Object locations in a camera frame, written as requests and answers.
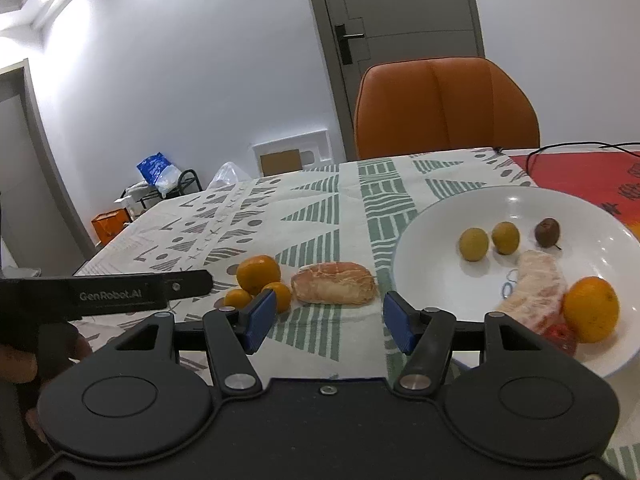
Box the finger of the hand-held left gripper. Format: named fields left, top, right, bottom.
left=161, top=269, right=214, bottom=303

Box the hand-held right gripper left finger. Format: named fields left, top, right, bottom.
left=107, top=290, right=278, bottom=402

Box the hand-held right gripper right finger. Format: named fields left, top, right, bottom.
left=384, top=291, right=556, bottom=402

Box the large orange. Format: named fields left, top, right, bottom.
left=236, top=255, right=282, bottom=296
left=562, top=276, right=621, bottom=344

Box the yellow-green round fruit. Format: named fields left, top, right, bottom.
left=491, top=221, right=521, bottom=256
left=459, top=227, right=489, bottom=262

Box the white ceramic plate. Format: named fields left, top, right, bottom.
left=392, top=185, right=640, bottom=380

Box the peeled pomelo segment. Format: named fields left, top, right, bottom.
left=496, top=250, right=569, bottom=333

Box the small red fruit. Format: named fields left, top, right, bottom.
left=544, top=323, right=578, bottom=356

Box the dark maroon round fruit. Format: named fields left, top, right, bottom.
left=534, top=217, right=562, bottom=250

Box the person's left hand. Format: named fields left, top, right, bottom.
left=0, top=342, right=39, bottom=386

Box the orange box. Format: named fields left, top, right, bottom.
left=91, top=208, right=132, bottom=246

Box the black metal rack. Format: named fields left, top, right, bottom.
left=125, top=170, right=203, bottom=211

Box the clear plastic bag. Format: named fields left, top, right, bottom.
left=207, top=161, right=251, bottom=191

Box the blue and white bag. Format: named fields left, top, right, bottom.
left=136, top=152, right=181, bottom=198

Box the patterned tablecloth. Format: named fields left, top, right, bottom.
left=72, top=147, right=640, bottom=480

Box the brown cardboard sheet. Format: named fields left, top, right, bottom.
left=260, top=149, right=303, bottom=177

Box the white foam packaging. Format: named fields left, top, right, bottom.
left=252, top=130, right=333, bottom=178

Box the orange chair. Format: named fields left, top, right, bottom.
left=353, top=57, right=541, bottom=160

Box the red printed cloth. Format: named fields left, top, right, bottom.
left=507, top=149, right=640, bottom=238

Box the grey door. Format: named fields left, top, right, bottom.
left=302, top=0, right=488, bottom=161

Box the grey doorway frame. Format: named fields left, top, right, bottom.
left=0, top=60, right=96, bottom=276

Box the black cable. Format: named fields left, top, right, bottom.
left=492, top=141, right=640, bottom=173

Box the black door lock handle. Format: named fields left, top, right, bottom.
left=334, top=23, right=365, bottom=65

